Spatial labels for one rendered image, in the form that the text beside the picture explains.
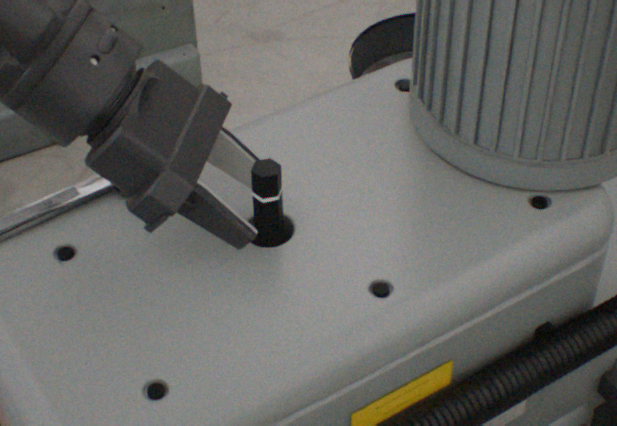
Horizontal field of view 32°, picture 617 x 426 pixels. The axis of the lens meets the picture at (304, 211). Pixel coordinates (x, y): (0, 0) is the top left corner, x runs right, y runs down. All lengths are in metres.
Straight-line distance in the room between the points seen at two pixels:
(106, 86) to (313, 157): 0.21
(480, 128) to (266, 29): 3.56
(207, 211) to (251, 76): 3.36
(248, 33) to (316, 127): 3.46
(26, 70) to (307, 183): 0.24
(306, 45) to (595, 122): 3.48
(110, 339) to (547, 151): 0.34
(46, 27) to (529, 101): 0.33
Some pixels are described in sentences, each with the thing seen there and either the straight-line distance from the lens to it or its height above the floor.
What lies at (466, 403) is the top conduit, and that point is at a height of 1.80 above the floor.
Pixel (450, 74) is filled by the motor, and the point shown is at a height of 1.97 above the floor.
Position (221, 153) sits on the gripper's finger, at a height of 1.93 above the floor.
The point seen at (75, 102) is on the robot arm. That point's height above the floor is 2.02.
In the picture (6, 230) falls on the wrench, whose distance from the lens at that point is 0.81.
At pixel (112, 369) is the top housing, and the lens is 0.72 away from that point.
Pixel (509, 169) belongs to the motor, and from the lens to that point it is 0.81.
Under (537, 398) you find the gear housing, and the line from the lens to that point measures 0.97.
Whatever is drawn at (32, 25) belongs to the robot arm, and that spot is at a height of 2.08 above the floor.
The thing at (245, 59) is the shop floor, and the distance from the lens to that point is 4.18.
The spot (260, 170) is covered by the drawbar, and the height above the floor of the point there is 1.95.
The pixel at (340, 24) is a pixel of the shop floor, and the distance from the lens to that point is 4.36.
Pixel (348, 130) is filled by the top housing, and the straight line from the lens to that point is 0.87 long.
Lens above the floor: 2.45
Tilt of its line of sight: 44 degrees down
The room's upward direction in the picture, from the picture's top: 1 degrees counter-clockwise
